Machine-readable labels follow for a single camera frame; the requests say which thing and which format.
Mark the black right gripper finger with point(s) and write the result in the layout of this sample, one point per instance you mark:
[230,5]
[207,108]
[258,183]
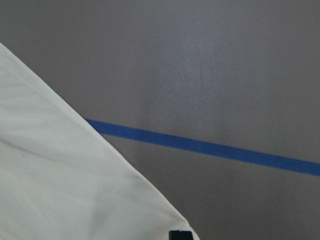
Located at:
[180,235]

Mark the beige long-sleeve graphic shirt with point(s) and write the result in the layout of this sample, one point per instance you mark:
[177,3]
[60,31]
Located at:
[60,179]

